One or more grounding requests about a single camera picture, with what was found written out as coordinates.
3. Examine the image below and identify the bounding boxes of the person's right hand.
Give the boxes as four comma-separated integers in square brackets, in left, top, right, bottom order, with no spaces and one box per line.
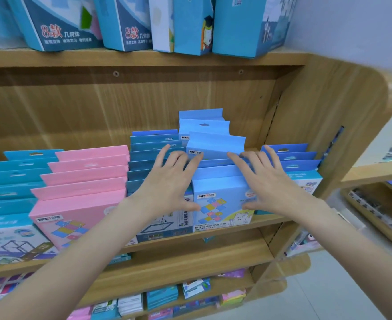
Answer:
[227,144,316,219]

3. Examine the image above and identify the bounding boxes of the person's left hand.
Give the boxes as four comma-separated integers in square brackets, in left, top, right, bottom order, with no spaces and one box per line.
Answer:
[128,144,205,220]

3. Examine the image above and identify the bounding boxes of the light blue puzzle box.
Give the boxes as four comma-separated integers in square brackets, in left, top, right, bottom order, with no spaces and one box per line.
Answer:
[179,119,231,136]
[178,108,224,121]
[196,158,250,170]
[185,131,247,161]
[191,165,258,233]

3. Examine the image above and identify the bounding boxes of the person's left forearm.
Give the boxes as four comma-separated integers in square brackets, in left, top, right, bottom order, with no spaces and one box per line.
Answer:
[0,196,157,320]

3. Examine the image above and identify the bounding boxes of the person's right forearm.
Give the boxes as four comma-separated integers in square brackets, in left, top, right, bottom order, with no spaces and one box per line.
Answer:
[295,196,392,305]

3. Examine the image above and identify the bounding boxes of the blue white-front box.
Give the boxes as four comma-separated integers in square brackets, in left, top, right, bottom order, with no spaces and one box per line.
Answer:
[266,151,318,162]
[254,169,323,216]
[277,159,322,172]
[261,143,309,154]

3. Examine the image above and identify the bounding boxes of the row of dark blue boxes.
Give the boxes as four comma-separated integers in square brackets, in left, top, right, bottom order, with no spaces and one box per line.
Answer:
[125,129,195,244]

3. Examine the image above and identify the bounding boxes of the pink white packet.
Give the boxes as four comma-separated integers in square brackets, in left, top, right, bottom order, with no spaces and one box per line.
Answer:
[283,229,324,258]

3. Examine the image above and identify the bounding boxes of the pink puzzle box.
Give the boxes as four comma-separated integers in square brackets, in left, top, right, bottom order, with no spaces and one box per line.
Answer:
[39,164,129,186]
[47,154,130,174]
[30,176,128,201]
[28,188,139,252]
[55,145,131,162]

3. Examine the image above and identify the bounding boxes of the purple packet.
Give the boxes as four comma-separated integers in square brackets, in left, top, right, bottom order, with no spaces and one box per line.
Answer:
[216,268,247,279]

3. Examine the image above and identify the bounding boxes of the white blue packet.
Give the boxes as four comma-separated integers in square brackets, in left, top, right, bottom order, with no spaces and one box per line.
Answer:
[182,278,212,300]

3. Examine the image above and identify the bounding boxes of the small teal box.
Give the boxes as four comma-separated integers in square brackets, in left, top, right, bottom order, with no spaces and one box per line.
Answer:
[109,252,132,266]

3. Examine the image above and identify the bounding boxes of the pink yellow packets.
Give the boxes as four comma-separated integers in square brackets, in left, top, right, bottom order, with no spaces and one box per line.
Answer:
[219,289,247,308]

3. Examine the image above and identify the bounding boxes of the stack of teal packets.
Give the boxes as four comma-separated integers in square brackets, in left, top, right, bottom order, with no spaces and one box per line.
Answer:
[145,284,180,311]

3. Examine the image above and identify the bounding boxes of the dark blue packets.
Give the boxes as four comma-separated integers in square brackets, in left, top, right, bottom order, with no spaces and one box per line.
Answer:
[172,296,220,318]

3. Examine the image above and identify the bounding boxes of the wooden side shelf unit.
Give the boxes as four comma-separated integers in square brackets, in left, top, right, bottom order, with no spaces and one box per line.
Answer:
[338,158,392,252]

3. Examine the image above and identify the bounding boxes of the dark printed packets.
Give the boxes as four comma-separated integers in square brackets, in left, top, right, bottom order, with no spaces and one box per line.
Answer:
[348,187,392,232]

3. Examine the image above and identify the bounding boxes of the white packets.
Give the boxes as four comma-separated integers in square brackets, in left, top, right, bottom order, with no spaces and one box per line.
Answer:
[117,293,144,318]

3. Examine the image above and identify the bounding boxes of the teal white packet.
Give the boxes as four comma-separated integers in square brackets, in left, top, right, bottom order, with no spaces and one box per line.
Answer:
[90,299,120,320]

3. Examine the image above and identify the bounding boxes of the tall white box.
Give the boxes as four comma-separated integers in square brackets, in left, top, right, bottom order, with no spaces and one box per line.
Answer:
[148,0,175,53]

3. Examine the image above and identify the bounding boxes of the tall blue cartoon box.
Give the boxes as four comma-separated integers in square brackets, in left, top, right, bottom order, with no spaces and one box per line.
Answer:
[173,0,215,56]

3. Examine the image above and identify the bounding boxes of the large blue box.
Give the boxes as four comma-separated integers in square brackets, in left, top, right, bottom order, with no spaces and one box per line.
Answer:
[211,0,298,59]

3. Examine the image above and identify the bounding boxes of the tall blue shapes box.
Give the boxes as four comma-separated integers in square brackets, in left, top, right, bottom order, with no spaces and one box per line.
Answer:
[6,0,104,52]
[93,0,154,52]

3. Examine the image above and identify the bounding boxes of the row of teal boxes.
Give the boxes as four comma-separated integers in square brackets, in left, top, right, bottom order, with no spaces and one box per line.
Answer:
[0,149,65,272]

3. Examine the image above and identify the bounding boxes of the pink blue flat packets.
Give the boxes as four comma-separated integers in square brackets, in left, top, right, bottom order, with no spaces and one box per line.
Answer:
[0,271,37,302]

